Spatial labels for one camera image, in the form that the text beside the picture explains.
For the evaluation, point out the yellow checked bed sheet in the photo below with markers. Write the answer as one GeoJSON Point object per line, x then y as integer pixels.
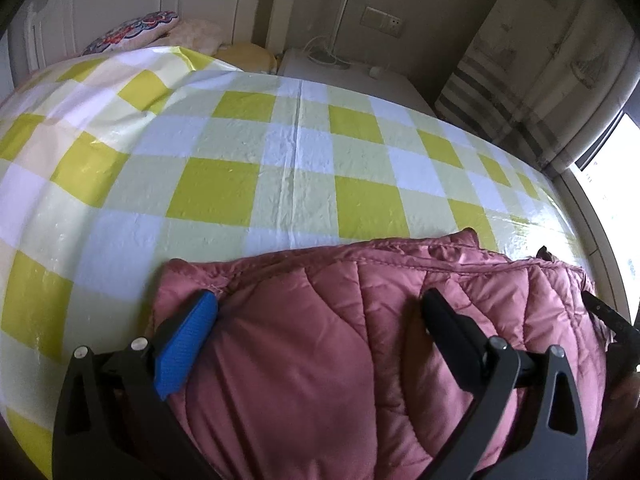
{"type": "Point", "coordinates": [250, 160]}

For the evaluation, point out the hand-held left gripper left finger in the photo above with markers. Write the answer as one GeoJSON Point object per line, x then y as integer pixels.
{"type": "Point", "coordinates": [182, 345]}

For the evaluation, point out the wall socket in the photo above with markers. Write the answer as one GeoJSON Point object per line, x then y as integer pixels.
{"type": "Point", "coordinates": [382, 20]}

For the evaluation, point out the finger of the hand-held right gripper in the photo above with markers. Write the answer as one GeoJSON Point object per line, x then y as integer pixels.
{"type": "Point", "coordinates": [544, 252]}
{"type": "Point", "coordinates": [607, 315]}

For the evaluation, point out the white nightstand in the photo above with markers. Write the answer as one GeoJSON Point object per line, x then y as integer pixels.
{"type": "Point", "coordinates": [350, 80]}

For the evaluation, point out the cream plush cushion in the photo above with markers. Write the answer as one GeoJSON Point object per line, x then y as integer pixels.
{"type": "Point", "coordinates": [197, 35]}

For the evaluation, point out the small white round object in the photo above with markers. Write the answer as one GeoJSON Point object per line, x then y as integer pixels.
{"type": "Point", "coordinates": [375, 71]}

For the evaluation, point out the printed beige curtain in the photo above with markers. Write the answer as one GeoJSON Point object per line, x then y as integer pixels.
{"type": "Point", "coordinates": [540, 60]}

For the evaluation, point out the yellow pillow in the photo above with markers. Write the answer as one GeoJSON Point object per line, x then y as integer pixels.
{"type": "Point", "coordinates": [250, 57]}

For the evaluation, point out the patterned pillow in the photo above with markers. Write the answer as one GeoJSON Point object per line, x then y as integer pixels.
{"type": "Point", "coordinates": [135, 27]}

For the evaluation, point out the dark framed window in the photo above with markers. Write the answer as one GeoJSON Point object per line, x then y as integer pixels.
{"type": "Point", "coordinates": [615, 185]}

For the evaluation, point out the pink quilted jacket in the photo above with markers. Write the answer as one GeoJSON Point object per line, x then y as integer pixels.
{"type": "Point", "coordinates": [310, 360]}

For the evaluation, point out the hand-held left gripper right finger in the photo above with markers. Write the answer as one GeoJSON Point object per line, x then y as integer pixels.
{"type": "Point", "coordinates": [452, 342]}

